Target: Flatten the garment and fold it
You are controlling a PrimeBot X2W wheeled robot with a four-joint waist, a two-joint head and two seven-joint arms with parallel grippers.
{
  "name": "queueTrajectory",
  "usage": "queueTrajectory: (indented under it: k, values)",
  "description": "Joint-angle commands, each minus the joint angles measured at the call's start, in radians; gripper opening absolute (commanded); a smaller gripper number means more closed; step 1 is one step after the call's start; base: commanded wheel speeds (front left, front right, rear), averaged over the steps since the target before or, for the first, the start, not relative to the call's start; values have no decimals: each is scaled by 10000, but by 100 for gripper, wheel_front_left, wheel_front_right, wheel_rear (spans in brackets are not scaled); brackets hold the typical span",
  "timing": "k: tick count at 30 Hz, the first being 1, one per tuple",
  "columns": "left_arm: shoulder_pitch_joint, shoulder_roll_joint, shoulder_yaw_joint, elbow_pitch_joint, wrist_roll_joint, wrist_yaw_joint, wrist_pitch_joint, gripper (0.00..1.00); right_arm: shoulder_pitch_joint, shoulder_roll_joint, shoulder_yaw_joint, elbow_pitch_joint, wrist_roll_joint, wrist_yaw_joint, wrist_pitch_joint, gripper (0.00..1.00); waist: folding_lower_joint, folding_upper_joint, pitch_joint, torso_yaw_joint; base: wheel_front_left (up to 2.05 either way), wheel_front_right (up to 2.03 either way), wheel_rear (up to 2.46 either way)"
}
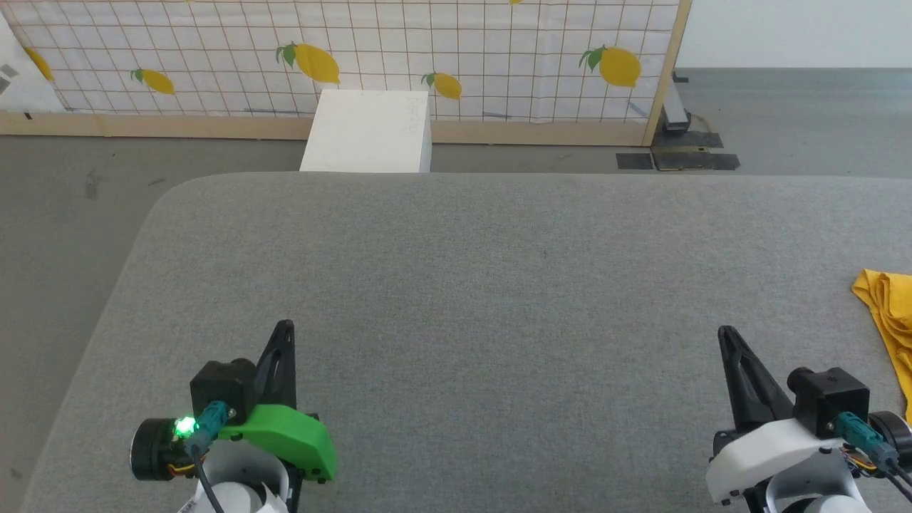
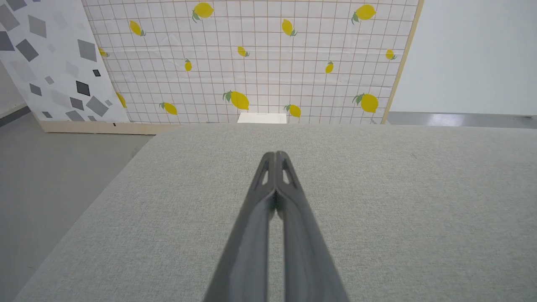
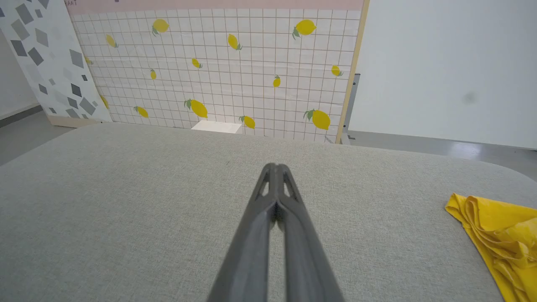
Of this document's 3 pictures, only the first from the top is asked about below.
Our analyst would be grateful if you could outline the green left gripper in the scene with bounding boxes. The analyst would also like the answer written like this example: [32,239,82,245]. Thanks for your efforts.
[217,320,338,485]

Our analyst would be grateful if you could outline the large black floor mat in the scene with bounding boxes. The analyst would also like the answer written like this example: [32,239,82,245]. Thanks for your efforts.
[651,131,742,172]

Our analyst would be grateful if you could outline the white rectangular box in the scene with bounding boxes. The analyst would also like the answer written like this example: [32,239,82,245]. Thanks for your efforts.
[299,89,433,175]

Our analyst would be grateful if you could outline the lemon print grid screen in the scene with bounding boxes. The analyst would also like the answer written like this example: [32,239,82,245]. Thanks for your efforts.
[0,0,693,148]

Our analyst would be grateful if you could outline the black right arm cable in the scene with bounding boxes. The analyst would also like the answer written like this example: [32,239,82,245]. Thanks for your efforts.
[834,411,912,503]

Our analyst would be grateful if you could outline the grey metal screen foot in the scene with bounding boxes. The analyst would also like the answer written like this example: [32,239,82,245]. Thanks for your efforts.
[661,70,693,136]

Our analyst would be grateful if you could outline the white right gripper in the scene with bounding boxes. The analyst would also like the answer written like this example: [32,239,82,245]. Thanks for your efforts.
[705,325,849,507]

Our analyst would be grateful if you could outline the yellow garment with white print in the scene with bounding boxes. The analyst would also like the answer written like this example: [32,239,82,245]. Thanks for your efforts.
[851,269,912,423]

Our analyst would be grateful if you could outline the white board with grey marks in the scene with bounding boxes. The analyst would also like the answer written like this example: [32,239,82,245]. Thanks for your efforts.
[0,13,66,115]

